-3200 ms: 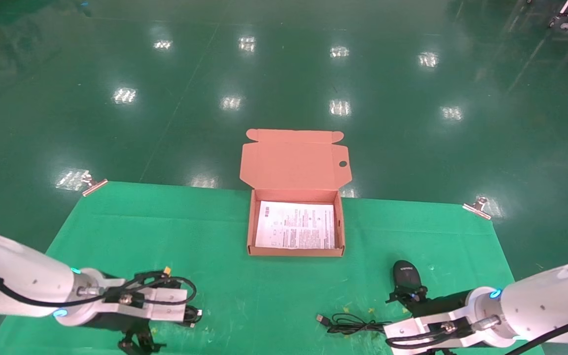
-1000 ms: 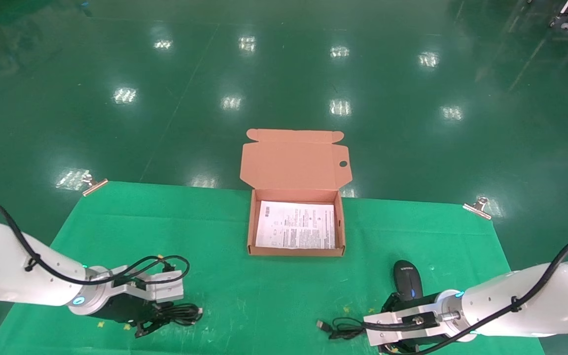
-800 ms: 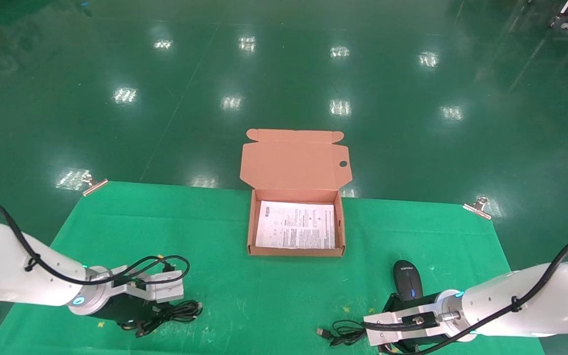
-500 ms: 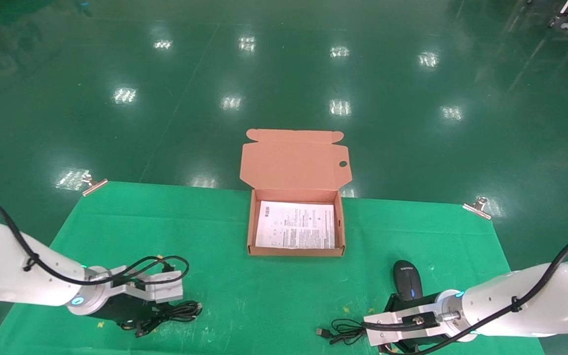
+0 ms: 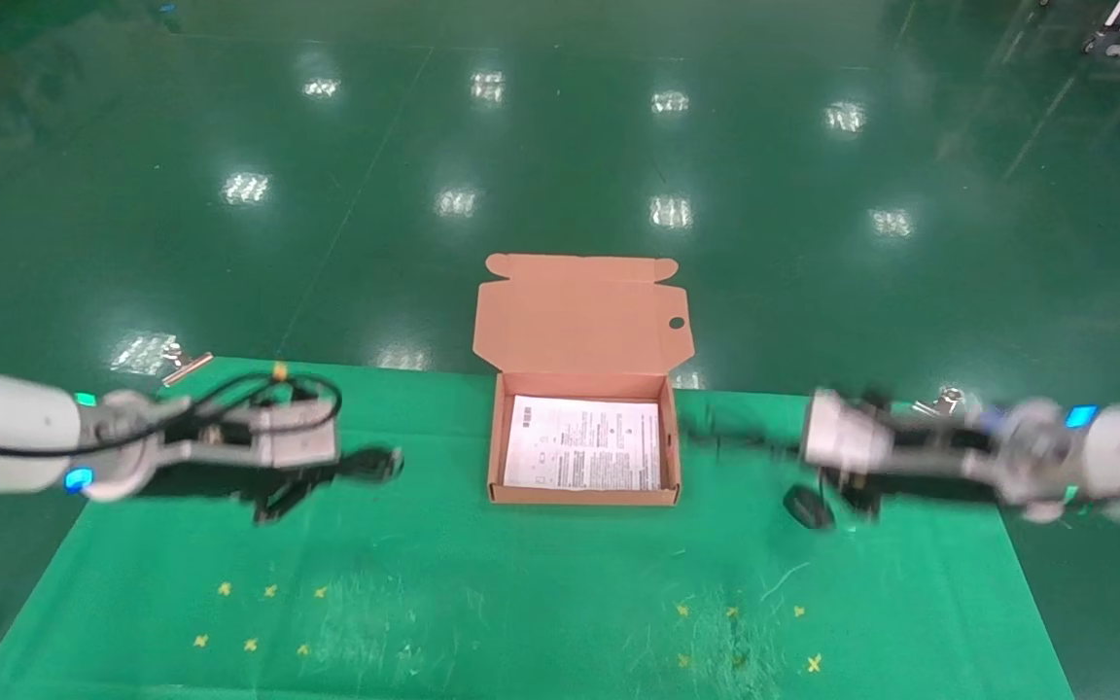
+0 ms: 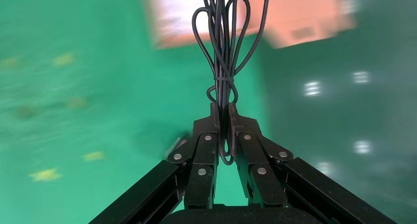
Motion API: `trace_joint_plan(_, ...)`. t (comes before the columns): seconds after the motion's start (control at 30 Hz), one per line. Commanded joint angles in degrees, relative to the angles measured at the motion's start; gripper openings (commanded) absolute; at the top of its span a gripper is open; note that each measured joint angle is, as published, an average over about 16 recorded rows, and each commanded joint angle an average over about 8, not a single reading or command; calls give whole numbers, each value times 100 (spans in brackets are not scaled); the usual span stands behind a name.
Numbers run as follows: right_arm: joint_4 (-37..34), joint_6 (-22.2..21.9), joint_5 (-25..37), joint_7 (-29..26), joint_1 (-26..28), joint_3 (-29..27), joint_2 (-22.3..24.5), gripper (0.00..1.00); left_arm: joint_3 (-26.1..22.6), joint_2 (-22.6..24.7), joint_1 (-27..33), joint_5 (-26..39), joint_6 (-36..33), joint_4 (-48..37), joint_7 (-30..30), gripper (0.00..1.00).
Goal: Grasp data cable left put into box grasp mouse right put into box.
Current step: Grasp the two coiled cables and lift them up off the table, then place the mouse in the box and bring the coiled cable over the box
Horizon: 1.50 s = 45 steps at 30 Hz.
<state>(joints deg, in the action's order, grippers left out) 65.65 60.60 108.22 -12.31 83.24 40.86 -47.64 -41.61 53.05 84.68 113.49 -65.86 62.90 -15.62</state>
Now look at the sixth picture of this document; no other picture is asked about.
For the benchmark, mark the white printed paper sheet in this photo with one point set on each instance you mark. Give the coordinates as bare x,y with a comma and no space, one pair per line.
182,10

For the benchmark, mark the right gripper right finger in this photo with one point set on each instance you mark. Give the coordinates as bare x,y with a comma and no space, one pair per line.
257,163

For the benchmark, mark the orange cardboard box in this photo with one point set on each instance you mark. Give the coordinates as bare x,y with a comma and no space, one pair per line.
303,17

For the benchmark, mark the green table mat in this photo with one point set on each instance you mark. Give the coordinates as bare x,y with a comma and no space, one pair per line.
97,102

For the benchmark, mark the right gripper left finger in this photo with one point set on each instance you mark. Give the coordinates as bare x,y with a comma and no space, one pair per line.
203,157

